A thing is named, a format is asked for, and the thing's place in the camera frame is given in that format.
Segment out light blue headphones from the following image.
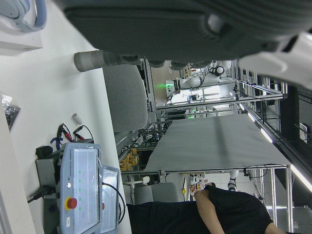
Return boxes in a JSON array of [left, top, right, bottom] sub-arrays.
[[0, 0, 47, 32]]

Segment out black pendant cable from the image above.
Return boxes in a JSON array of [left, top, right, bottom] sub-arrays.
[[102, 181, 127, 223]]

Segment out yellow objects pile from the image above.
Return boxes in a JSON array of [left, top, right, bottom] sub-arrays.
[[119, 147, 140, 171]]

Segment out red black clip leads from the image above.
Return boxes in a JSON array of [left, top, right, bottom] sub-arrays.
[[50, 123, 95, 147]]

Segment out grey metal electronics box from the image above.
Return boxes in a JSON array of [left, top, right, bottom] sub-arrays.
[[35, 157, 62, 234]]

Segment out plastic bag of screws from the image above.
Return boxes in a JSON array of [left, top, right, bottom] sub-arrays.
[[0, 94, 21, 132]]

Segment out aluminium frame structure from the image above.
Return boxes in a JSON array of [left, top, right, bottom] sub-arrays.
[[155, 58, 295, 234]]

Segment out white cardboard box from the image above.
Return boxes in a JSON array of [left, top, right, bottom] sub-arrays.
[[0, 9, 43, 51]]

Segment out person in black shirt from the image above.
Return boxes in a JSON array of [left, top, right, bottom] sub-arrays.
[[126, 185, 312, 234]]

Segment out black power cable plug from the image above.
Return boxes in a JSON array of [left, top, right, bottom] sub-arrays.
[[27, 184, 57, 203]]

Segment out robot teach pendant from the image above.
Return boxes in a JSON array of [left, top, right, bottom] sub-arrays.
[[56, 142, 102, 234], [99, 165, 120, 234]]

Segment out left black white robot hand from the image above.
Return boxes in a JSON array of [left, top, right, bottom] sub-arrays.
[[63, 0, 312, 86]]

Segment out grey office chair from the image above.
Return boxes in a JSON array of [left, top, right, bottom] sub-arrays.
[[102, 64, 149, 134], [134, 182, 180, 205]]

